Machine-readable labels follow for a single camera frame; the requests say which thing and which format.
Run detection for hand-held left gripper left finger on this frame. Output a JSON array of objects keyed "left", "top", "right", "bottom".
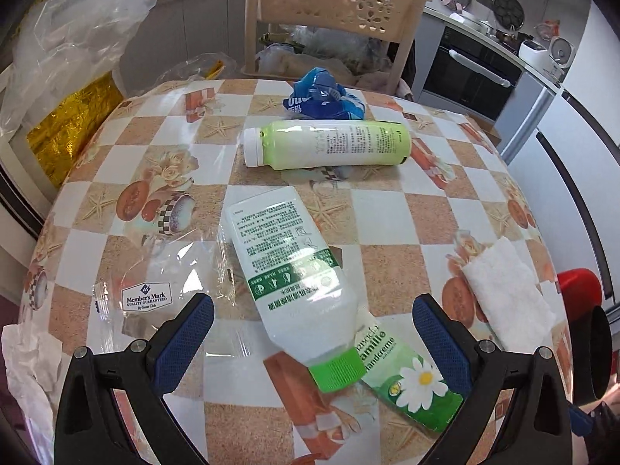
[{"left": 54, "top": 292, "right": 215, "bottom": 465}]

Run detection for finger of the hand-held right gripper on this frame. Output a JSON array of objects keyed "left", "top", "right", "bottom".
[{"left": 568, "top": 404, "right": 596, "bottom": 439}]

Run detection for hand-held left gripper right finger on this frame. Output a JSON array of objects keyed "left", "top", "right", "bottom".
[{"left": 412, "top": 293, "right": 575, "bottom": 465}]

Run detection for green tube with daisy print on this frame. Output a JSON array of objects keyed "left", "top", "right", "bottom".
[{"left": 353, "top": 322, "right": 464, "bottom": 433}]

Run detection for clear plastic wrapper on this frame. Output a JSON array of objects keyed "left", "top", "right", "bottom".
[{"left": 94, "top": 232, "right": 262, "bottom": 364}]

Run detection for black trash bin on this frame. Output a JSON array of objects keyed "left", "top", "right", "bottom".
[{"left": 584, "top": 300, "right": 613, "bottom": 400}]

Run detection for white tissue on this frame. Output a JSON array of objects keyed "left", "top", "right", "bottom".
[
  {"left": 0, "top": 322, "right": 64, "bottom": 465},
  {"left": 460, "top": 237, "right": 557, "bottom": 352}
]

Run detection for white bottle with green cap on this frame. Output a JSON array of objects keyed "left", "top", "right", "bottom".
[{"left": 224, "top": 186, "right": 367, "bottom": 393}]

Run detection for light green bottle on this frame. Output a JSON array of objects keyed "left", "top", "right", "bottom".
[{"left": 241, "top": 119, "right": 412, "bottom": 170}]

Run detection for blue wrapper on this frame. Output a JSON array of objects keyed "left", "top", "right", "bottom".
[{"left": 282, "top": 67, "right": 367, "bottom": 121}]

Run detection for red chair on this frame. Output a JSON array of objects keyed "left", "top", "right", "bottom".
[{"left": 556, "top": 268, "right": 606, "bottom": 330}]

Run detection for crumpled white tissue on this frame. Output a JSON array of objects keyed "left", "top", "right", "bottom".
[{"left": 0, "top": 322, "right": 64, "bottom": 465}]

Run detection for white refrigerator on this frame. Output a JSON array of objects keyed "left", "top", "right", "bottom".
[{"left": 499, "top": 0, "right": 620, "bottom": 301}]

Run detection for gold foil bag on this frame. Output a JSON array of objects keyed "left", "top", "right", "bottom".
[{"left": 26, "top": 75, "right": 124, "bottom": 189}]

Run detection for black built-in oven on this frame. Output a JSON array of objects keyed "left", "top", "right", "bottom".
[{"left": 419, "top": 26, "right": 524, "bottom": 122}]

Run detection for dark jacket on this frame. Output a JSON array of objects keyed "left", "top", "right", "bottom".
[{"left": 387, "top": 39, "right": 417, "bottom": 102}]

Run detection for white rice cooker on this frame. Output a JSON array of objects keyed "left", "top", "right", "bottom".
[{"left": 546, "top": 35, "right": 578, "bottom": 83}]

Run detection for plastic bags on chair seat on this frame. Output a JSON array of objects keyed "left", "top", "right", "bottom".
[{"left": 254, "top": 24, "right": 393, "bottom": 88}]

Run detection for grey kitchen counter cabinets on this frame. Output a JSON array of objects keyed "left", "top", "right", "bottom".
[{"left": 116, "top": 0, "right": 563, "bottom": 122}]

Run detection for large clear plastic bag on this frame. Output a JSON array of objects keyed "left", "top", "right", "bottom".
[{"left": 0, "top": 0, "right": 160, "bottom": 141}]

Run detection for beige perforated chair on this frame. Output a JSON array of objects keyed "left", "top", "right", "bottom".
[{"left": 242, "top": 0, "right": 427, "bottom": 95}]

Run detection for dark round wall tray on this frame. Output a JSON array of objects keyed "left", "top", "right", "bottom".
[{"left": 493, "top": 0, "right": 525, "bottom": 27}]

